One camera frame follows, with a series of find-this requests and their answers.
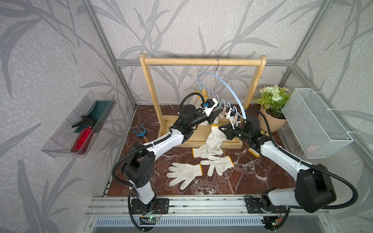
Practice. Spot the blue clip hanger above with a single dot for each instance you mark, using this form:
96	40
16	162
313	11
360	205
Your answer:
217	87

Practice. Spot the white glove under pile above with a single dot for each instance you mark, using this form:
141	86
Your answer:
218	164

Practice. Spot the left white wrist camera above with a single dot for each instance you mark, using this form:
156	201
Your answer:
210	106

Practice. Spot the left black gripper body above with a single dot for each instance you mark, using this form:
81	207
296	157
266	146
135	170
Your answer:
199	118

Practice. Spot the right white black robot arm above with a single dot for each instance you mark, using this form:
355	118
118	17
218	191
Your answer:
314	189

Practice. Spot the blue hand rake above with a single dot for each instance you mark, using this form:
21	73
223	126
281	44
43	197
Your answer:
141	132

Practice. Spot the potted white flower plant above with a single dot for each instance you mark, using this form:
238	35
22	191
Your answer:
272	101

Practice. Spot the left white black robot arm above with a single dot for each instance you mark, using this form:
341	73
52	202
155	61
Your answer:
136	168

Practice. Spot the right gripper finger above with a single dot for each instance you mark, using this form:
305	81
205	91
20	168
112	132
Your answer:
230	135
225	128

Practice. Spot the yellow patterned glove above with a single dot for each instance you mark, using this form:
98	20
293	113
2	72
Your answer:
254	152

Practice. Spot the red spray bottle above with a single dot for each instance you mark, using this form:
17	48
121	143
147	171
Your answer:
82	142

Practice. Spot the white wire basket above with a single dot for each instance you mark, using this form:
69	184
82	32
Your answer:
318	131

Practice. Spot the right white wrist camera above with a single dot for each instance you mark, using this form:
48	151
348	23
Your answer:
235	119

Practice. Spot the wooden hanging rack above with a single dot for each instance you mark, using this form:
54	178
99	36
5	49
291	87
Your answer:
200	135

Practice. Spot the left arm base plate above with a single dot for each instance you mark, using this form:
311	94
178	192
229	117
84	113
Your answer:
157	206

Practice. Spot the clear plastic wall tray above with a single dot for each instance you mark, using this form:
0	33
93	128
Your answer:
77	133

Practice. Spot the white glove far left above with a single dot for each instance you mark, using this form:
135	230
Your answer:
183	173

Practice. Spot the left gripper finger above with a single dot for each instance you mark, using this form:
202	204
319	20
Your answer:
216	111
213	119

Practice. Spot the green trowel in tray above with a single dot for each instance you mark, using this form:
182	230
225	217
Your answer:
95	113

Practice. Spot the aluminium front rail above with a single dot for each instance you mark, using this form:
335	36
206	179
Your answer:
213	205

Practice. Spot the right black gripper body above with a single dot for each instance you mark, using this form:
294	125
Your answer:
240	133

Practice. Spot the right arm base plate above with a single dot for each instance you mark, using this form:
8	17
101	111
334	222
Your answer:
255	205

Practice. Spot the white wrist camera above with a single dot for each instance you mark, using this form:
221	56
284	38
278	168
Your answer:
235	119
210	106

